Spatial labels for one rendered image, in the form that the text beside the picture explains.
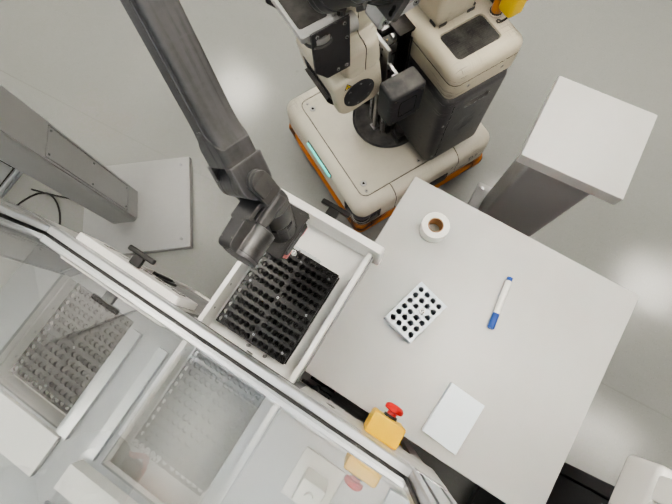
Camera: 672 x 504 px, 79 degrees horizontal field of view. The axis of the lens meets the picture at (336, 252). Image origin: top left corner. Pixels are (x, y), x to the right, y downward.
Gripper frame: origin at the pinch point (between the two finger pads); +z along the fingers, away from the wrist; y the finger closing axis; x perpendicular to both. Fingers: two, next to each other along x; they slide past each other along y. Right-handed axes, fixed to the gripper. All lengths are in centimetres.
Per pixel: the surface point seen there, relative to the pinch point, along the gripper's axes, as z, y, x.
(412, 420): 24, 15, 41
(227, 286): 10.7, 12.3, -9.4
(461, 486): 102, 24, 81
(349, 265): 14.3, -6.9, 11.0
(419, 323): 22.2, -5.0, 32.0
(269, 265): 9.1, 3.7, -3.6
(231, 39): 88, -104, -117
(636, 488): 13, 4, 82
